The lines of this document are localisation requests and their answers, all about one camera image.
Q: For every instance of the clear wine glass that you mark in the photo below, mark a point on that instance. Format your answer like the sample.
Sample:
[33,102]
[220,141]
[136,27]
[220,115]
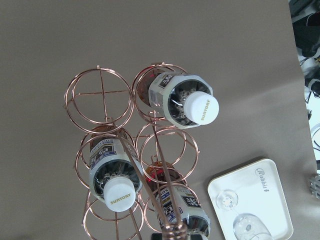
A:
[246,226]

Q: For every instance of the tea bottle far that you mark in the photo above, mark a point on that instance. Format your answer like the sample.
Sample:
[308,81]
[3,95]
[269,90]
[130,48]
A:
[191,212]

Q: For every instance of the cream rabbit tray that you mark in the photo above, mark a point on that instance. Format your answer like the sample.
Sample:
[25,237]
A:
[260,193]

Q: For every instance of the tea bottle near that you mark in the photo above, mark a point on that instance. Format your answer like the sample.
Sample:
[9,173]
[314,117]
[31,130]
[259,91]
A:
[186,101]

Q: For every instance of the tea bottle middle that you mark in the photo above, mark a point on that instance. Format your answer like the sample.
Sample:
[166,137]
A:
[112,177]

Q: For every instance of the tea bottle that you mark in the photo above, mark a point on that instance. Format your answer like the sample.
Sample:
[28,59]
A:
[112,177]
[191,212]
[186,101]

